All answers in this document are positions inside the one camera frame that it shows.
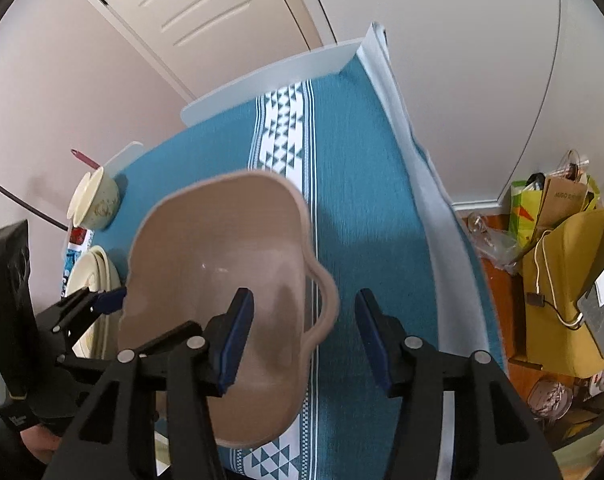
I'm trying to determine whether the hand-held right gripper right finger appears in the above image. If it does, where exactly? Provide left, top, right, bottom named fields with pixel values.
left=354, top=288, right=563, bottom=480

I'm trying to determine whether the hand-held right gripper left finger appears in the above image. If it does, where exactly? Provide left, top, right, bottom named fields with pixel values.
left=44, top=287, right=256, bottom=480

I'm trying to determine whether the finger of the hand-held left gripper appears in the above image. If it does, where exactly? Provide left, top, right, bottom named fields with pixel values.
left=33, top=286, right=128, bottom=347
left=56, top=347, right=122, bottom=388

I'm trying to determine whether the large white plate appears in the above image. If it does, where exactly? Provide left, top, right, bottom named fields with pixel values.
left=69, top=247, right=128, bottom=361

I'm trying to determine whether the cream cartoon print deep plate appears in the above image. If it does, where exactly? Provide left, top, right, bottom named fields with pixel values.
left=82, top=250, right=125, bottom=306

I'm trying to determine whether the cream round bowl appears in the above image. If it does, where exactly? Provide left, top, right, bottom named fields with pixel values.
left=74, top=166, right=122, bottom=231

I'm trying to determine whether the beige square bowl with handles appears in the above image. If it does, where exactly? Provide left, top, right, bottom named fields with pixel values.
left=116, top=170, right=341, bottom=448

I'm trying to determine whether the white round bowl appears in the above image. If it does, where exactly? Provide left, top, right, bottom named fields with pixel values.
left=68, top=171, right=105, bottom=222

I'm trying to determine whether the person's left forearm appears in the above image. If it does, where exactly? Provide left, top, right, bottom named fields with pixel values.
left=20, top=426, right=66, bottom=467

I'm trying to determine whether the small white plastic panel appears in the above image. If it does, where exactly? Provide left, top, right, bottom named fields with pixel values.
left=102, top=141, right=145, bottom=177

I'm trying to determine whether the teal patterned tablecloth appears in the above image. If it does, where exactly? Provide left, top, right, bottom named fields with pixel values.
left=59, top=57, right=505, bottom=480

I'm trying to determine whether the clear plastic bag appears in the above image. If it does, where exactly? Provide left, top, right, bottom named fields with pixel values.
left=468, top=212, right=524, bottom=275

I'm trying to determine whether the green and orange bag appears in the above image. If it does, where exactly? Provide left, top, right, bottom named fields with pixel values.
left=509, top=179, right=547, bottom=252

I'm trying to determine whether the yellow paper bag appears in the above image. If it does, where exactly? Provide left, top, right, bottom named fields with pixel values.
left=521, top=206, right=604, bottom=377

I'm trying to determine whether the brown paper bag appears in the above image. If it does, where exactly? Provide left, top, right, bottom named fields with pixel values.
left=532, top=174, right=592, bottom=242

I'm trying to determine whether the white wardrobe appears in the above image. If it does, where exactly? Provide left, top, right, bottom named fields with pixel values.
left=377, top=0, right=604, bottom=208

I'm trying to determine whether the white panelled door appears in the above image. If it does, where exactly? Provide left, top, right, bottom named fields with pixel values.
left=52, top=0, right=329, bottom=102

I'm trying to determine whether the white charging cable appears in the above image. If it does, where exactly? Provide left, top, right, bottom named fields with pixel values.
left=528, top=229, right=584, bottom=332

